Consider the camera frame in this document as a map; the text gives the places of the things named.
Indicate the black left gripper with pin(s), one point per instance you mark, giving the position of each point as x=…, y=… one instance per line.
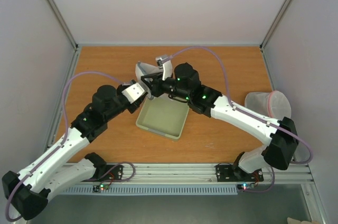
x=138, y=102

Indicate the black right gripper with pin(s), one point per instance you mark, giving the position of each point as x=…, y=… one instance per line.
x=156, y=87

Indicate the white mesh laundry bag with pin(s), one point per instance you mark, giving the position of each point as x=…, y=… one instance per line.
x=143, y=69

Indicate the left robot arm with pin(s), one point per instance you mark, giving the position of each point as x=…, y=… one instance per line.
x=32, y=188

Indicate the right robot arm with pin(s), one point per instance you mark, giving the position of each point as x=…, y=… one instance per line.
x=182, y=83

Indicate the pink-rimmed mesh laundry bag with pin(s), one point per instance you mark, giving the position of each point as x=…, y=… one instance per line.
x=272, y=104

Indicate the green plastic basket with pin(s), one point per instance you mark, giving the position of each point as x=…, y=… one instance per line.
x=164, y=117

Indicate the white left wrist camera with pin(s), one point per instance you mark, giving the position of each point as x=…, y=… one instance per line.
x=134, y=91

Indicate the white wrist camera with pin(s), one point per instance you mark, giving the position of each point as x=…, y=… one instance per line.
x=164, y=63
x=134, y=91

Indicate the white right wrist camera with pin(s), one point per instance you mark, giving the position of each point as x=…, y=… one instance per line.
x=164, y=63

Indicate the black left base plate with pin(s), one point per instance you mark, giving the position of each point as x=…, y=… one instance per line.
x=107, y=172

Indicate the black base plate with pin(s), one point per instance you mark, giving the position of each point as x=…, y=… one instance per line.
x=225, y=172
x=107, y=172

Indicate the aluminium front rail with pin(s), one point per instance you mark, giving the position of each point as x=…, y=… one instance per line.
x=169, y=172

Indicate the grey slotted cable duct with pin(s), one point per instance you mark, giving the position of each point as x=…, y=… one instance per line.
x=146, y=190

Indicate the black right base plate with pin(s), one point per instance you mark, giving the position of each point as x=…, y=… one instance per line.
x=225, y=172

